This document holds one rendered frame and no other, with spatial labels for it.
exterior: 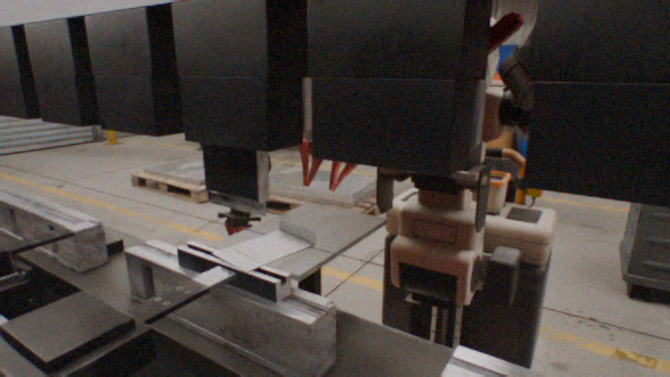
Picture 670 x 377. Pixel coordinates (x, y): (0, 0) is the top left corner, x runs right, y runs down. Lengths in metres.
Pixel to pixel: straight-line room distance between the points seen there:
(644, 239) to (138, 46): 2.68
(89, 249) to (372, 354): 0.60
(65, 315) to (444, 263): 0.89
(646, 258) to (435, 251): 1.91
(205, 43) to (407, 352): 0.49
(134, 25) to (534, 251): 1.19
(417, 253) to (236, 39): 0.83
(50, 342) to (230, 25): 0.35
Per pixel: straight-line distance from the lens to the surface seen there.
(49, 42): 0.84
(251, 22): 0.47
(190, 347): 0.68
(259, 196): 0.54
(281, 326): 0.56
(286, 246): 0.65
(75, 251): 0.97
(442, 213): 1.16
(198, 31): 0.53
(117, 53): 0.67
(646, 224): 2.85
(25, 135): 8.32
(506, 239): 1.41
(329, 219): 0.76
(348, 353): 0.64
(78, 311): 0.49
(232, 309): 0.62
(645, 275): 2.96
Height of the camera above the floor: 1.26
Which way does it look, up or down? 16 degrees down
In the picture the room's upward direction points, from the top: straight up
